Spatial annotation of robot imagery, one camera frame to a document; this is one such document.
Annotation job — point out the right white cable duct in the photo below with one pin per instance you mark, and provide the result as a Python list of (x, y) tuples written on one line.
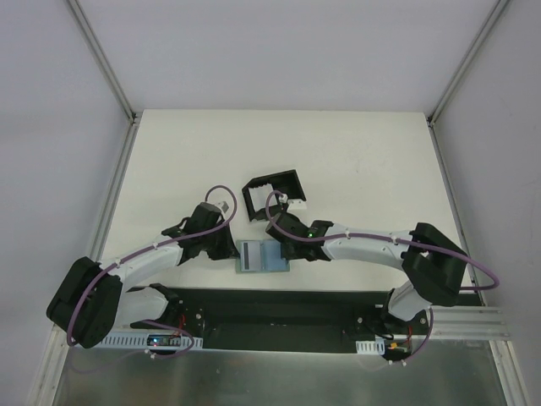
[(376, 347)]

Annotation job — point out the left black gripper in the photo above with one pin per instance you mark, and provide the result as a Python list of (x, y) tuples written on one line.
[(222, 246)]

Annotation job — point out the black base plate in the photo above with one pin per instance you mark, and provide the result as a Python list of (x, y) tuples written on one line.
[(287, 321)]

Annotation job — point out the left aluminium frame post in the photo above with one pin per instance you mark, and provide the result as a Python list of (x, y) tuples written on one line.
[(101, 60)]

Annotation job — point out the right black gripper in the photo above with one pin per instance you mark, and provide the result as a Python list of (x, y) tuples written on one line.
[(293, 187)]

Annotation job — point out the right aluminium frame post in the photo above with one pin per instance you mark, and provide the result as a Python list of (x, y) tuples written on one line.
[(489, 24)]

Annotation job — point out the white card with black stripe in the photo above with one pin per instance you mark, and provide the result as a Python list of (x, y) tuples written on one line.
[(251, 257)]

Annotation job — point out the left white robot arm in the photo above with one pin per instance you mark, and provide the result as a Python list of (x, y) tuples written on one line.
[(95, 297)]

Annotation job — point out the left white cable duct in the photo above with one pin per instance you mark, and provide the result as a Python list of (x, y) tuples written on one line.
[(149, 340)]

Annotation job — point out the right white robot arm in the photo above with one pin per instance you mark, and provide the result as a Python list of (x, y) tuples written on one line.
[(431, 262)]

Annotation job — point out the aluminium front rail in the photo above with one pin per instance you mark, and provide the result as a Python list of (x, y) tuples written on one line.
[(477, 323)]

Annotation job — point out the white cable duct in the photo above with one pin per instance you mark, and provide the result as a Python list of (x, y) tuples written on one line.
[(149, 340), (376, 347)]

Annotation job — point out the black plastic card box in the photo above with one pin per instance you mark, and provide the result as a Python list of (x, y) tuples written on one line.
[(263, 193)]

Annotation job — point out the aluminium frame post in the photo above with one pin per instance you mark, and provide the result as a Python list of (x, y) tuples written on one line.
[(489, 24), (101, 60)]

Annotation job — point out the green leather card holder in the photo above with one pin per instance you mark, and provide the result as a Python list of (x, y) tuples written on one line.
[(271, 256)]

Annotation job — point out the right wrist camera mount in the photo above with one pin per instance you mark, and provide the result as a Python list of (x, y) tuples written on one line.
[(291, 204)]

